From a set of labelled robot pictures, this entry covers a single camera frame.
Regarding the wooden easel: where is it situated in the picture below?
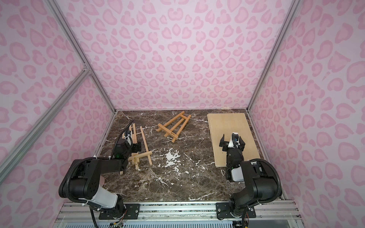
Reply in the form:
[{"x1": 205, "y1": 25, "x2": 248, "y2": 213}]
[
  {"x1": 156, "y1": 111, "x2": 192, "y2": 143},
  {"x1": 115, "y1": 120, "x2": 153, "y2": 170}
]

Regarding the light wooden board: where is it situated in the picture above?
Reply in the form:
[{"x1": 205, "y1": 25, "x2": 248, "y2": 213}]
[{"x1": 207, "y1": 112, "x2": 261, "y2": 168}]

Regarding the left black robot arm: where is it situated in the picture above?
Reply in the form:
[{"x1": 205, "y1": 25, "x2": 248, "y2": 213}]
[{"x1": 59, "y1": 139, "x2": 141, "y2": 219}]

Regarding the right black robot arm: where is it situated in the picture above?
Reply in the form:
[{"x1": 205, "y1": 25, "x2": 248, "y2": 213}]
[{"x1": 216, "y1": 133, "x2": 282, "y2": 222}]

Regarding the pink pencil cup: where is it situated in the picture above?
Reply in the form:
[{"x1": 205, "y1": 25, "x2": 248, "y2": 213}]
[{"x1": 99, "y1": 176, "x2": 105, "y2": 187}]

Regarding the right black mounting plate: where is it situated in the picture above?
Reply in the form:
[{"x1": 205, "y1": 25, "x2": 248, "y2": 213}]
[{"x1": 215, "y1": 202, "x2": 256, "y2": 220}]

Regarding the black mounting plate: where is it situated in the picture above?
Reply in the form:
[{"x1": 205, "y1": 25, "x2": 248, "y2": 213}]
[
  {"x1": 98, "y1": 203, "x2": 141, "y2": 220},
  {"x1": 215, "y1": 202, "x2": 256, "y2": 220}
]

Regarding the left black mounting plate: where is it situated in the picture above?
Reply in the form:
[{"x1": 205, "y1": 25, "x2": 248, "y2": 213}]
[{"x1": 98, "y1": 203, "x2": 141, "y2": 220}]

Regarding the left diagonal aluminium strut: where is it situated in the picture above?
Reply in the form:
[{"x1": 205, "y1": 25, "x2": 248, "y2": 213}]
[{"x1": 1, "y1": 67, "x2": 89, "y2": 183}]

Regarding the right corner aluminium profile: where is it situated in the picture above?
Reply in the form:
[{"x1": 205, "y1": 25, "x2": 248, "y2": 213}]
[{"x1": 246, "y1": 0, "x2": 303, "y2": 113}]

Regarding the corner aluminium profile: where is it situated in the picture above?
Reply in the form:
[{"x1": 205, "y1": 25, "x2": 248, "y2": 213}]
[
  {"x1": 45, "y1": 0, "x2": 117, "y2": 114},
  {"x1": 246, "y1": 0, "x2": 303, "y2": 113}
]

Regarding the left corner aluminium profile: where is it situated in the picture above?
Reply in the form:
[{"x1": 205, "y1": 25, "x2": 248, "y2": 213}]
[{"x1": 45, "y1": 0, "x2": 117, "y2": 114}]

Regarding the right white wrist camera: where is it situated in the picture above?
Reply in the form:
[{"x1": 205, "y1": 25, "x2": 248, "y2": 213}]
[{"x1": 229, "y1": 132, "x2": 240, "y2": 149}]

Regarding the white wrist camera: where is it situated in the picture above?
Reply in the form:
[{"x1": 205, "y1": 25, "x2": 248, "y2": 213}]
[
  {"x1": 125, "y1": 130, "x2": 133, "y2": 146},
  {"x1": 229, "y1": 132, "x2": 240, "y2": 149}
]

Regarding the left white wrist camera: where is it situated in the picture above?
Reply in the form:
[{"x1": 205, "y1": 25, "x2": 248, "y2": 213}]
[{"x1": 125, "y1": 130, "x2": 133, "y2": 146}]

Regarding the left black corrugated cable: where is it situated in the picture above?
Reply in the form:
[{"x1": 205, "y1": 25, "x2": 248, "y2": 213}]
[{"x1": 113, "y1": 119, "x2": 135, "y2": 149}]

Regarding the black corrugated cable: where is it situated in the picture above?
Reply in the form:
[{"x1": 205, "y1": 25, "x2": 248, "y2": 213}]
[
  {"x1": 250, "y1": 158, "x2": 283, "y2": 203},
  {"x1": 113, "y1": 119, "x2": 135, "y2": 149}
]

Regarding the right black corrugated cable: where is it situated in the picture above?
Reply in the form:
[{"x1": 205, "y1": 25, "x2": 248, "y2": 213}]
[{"x1": 250, "y1": 158, "x2": 283, "y2": 203}]

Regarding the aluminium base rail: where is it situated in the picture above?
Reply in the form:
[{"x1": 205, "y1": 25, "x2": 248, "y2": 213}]
[{"x1": 53, "y1": 200, "x2": 304, "y2": 228}]

